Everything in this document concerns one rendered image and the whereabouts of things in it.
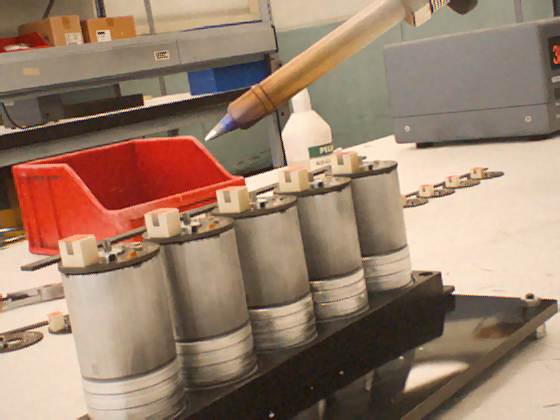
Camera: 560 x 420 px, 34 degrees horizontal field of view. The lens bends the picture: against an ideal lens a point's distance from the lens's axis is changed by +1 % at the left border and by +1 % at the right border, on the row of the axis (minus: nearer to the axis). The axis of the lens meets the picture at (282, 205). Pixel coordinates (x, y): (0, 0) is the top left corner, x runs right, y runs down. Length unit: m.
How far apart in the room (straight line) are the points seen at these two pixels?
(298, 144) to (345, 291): 0.34
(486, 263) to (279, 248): 0.17
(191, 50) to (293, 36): 3.22
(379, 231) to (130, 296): 0.11
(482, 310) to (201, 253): 0.11
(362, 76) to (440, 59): 5.28
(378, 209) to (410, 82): 0.53
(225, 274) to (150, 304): 0.03
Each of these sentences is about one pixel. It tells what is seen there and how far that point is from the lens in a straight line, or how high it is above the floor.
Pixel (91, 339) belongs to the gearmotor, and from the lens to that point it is 0.23.
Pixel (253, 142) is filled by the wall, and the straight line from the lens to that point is 6.43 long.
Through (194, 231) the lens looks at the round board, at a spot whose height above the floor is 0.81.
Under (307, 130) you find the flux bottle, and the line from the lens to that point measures 0.62.
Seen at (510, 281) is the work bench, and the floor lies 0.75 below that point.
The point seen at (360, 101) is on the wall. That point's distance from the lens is 6.13.
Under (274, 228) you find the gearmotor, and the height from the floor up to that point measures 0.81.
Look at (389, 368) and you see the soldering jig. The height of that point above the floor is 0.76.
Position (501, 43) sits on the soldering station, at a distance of 0.79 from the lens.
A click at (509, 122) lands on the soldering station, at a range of 0.79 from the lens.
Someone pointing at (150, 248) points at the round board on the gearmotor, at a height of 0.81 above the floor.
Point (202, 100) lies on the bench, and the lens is 3.30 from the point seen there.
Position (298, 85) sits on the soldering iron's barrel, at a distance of 0.24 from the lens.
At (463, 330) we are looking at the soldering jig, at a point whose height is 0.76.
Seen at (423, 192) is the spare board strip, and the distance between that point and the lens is 0.59.
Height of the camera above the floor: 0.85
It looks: 9 degrees down
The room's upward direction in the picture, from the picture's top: 9 degrees counter-clockwise
